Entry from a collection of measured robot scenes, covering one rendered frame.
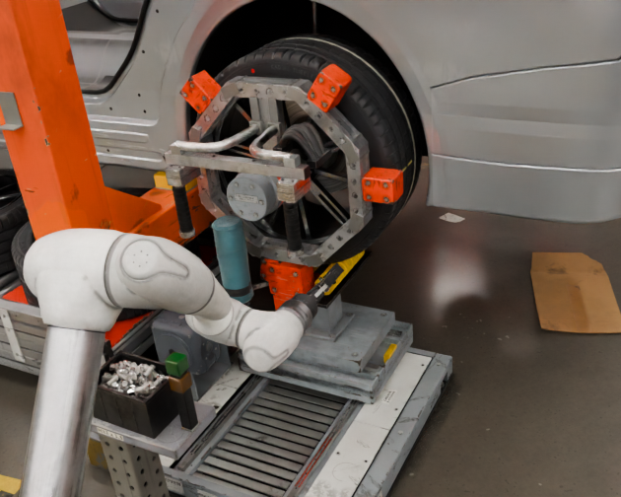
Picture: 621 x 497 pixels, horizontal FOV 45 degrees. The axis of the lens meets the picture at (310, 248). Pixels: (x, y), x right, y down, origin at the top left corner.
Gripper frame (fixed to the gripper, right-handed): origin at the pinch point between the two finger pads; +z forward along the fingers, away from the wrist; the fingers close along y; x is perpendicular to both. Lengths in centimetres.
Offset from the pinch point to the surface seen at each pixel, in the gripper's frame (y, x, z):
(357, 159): 25.3, 17.9, 8.7
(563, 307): -11, -76, 99
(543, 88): 67, -1, 24
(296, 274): -17.5, 6.3, 8.1
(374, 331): -31, -26, 31
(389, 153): 27.9, 13.2, 18.1
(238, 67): 12, 59, 17
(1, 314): -102, 64, -20
